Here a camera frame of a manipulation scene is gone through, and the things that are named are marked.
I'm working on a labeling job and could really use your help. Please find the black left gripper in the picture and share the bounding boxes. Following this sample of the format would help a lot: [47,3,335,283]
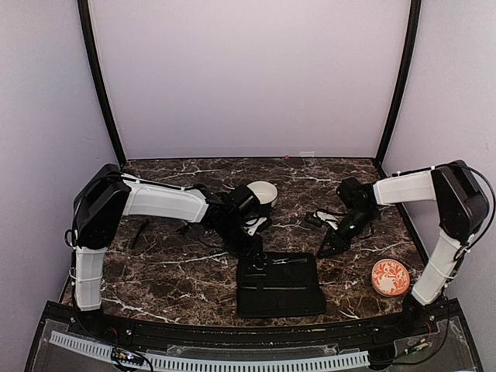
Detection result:
[214,217,265,266]

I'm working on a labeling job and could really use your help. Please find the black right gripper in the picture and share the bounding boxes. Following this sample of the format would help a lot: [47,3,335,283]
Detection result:
[317,207,377,259]

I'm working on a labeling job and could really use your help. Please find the silver thinning shears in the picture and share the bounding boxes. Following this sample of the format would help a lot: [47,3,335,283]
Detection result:
[272,257,308,265]

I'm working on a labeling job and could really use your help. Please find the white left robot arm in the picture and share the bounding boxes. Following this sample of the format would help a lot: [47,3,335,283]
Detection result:
[64,164,263,338]

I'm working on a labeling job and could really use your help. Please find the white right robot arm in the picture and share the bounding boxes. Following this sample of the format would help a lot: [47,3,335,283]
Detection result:
[317,160,495,306]

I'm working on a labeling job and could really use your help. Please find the black hair clip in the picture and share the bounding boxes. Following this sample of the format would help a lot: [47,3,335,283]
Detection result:
[176,221,194,236]

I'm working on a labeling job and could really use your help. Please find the white and navy bowl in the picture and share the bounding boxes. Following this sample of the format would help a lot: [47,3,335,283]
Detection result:
[247,181,278,208]

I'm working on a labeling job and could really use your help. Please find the orange patterned round dish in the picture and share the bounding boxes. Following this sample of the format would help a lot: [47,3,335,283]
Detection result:
[371,259,410,297]

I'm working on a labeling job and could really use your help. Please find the black zippered tool case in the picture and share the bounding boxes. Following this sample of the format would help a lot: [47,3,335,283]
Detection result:
[236,252,326,319]

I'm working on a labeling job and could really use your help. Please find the black comb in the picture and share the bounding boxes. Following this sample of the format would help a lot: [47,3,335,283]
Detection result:
[129,219,150,250]

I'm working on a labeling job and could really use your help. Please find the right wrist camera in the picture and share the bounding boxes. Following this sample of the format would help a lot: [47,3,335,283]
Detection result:
[304,211,339,229]

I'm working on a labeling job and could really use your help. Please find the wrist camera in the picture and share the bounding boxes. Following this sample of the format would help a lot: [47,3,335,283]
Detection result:
[304,211,339,229]
[243,216,272,236]

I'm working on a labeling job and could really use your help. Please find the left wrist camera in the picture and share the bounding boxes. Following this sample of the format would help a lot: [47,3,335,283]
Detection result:
[243,216,272,236]

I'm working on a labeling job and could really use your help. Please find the white slotted cable duct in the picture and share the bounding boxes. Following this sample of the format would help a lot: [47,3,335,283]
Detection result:
[49,331,370,371]

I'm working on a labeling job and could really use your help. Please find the black front rail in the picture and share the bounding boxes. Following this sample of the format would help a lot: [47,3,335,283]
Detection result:
[38,300,466,352]

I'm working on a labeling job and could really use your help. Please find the black left corner post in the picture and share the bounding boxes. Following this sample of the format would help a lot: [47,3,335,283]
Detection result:
[77,0,127,167]

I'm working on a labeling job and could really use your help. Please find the black corner post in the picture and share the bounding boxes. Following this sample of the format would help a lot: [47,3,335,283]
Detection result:
[373,0,422,173]
[77,0,127,167]

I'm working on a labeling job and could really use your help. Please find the black right corner post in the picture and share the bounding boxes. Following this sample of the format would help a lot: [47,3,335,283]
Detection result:
[373,0,422,173]

